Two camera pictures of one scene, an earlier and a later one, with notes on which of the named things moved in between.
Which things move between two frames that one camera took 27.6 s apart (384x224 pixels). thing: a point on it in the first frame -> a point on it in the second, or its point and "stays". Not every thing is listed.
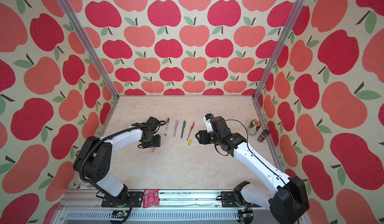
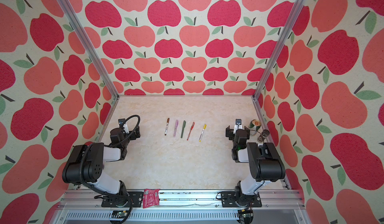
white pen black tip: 166,130 stays
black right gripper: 201,137 -> 230,133
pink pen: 175,129 stays
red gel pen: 191,127 stays
